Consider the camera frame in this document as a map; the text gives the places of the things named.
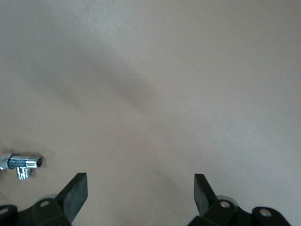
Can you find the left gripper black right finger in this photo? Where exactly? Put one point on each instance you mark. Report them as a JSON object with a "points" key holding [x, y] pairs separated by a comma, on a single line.
{"points": [[202, 195]]}

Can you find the chrome valve fitting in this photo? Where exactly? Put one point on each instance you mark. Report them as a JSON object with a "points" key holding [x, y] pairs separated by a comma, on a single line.
{"points": [[23, 162]]}

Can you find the brown table cover mat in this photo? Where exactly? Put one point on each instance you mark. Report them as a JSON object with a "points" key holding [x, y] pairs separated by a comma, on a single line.
{"points": [[164, 70]]}

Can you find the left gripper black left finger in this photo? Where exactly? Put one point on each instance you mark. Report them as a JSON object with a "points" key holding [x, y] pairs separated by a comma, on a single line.
{"points": [[73, 197]]}

